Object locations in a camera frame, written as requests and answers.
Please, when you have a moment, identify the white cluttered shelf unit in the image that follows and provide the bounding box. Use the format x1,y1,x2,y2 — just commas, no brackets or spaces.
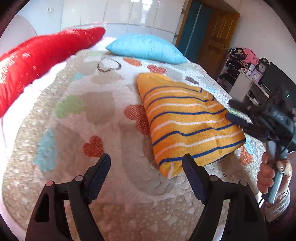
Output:
217,48,273,106

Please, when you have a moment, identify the right hand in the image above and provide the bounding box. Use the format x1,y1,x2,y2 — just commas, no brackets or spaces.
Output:
257,152,292,197

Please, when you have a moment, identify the yellow striped knit sweater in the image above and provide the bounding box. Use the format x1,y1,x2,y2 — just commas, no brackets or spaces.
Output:
137,73,245,179

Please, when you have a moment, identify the turquoise knit pillow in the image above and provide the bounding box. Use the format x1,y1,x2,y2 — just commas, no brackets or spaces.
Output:
106,34,187,64

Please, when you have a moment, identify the pink sleeved right forearm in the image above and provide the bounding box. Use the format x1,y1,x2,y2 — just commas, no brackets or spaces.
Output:
265,188,290,223

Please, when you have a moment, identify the brown wooden door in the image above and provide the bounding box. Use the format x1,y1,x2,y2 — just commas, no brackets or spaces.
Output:
196,9,240,79

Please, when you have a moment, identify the pink cloth on shelf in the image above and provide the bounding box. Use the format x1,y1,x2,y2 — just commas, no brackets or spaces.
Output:
243,48,259,66

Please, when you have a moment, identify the round analog clock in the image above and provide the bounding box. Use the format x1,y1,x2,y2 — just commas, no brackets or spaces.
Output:
256,57,270,75

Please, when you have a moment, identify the red quilted blanket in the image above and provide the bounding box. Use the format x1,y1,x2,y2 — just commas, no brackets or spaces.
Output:
1,27,105,116

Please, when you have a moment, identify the white heart pattern bedspread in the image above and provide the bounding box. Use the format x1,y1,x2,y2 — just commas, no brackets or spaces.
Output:
0,37,269,241

